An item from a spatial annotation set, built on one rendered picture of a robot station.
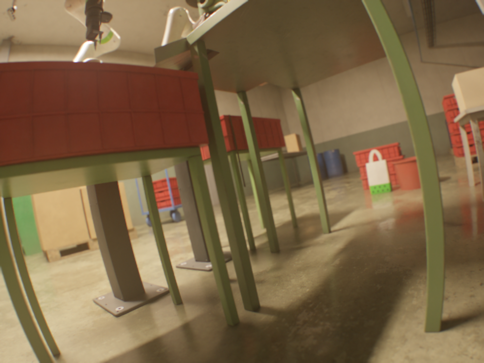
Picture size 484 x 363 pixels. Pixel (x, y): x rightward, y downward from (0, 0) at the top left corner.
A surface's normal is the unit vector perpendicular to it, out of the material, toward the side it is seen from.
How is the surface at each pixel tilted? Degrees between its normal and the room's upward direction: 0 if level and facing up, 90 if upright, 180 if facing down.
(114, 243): 90
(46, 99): 90
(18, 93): 90
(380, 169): 85
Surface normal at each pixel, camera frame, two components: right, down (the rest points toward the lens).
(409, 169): -0.75, 0.31
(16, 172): 0.72, -0.16
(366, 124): -0.66, 0.14
